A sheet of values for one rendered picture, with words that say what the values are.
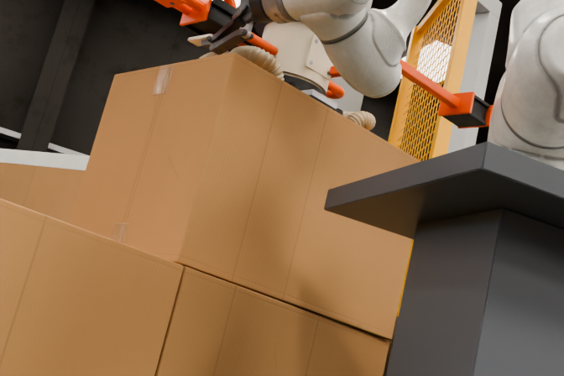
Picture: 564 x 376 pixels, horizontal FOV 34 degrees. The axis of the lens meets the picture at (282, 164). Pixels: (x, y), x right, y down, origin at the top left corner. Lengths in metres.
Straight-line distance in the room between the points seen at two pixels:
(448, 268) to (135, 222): 0.60
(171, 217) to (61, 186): 1.63
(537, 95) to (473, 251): 0.26
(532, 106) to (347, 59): 0.43
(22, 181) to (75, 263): 1.95
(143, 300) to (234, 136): 0.35
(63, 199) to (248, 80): 1.62
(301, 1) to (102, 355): 0.69
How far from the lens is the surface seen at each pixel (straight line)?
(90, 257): 1.47
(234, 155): 1.66
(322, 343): 1.84
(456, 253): 1.47
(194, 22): 1.87
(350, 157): 1.88
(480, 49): 6.04
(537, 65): 1.33
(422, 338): 1.49
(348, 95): 3.56
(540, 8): 1.41
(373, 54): 1.68
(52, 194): 3.26
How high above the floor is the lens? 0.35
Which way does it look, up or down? 15 degrees up
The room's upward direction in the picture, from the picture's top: 14 degrees clockwise
